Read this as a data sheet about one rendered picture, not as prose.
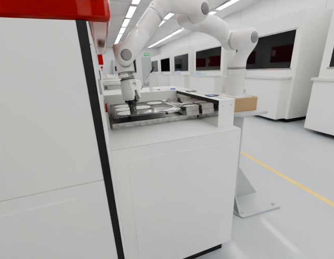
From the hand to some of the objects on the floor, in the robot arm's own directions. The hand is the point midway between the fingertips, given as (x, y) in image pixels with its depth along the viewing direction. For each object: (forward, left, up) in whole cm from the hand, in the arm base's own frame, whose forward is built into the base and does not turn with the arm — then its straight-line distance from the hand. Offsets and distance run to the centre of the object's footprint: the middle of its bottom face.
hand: (133, 110), depth 91 cm
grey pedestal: (-78, -32, -94) cm, 127 cm away
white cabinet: (-11, -26, -93) cm, 97 cm away
